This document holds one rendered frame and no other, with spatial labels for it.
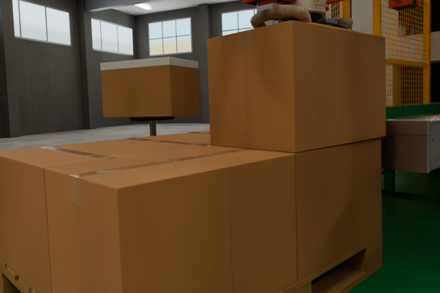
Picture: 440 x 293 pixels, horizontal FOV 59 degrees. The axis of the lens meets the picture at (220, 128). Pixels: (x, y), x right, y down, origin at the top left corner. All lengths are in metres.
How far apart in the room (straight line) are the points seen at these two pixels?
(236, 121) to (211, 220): 0.49
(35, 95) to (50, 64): 1.03
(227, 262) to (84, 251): 0.35
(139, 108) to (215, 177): 1.88
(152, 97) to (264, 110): 1.54
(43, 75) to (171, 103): 9.21
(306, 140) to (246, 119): 0.22
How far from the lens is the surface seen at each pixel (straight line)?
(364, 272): 1.72
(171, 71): 2.66
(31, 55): 11.50
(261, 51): 1.28
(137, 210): 0.83
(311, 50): 1.28
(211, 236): 0.98
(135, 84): 2.80
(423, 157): 1.74
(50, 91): 11.79
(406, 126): 1.75
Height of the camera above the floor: 0.71
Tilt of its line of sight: 4 degrees down
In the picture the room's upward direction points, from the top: 2 degrees counter-clockwise
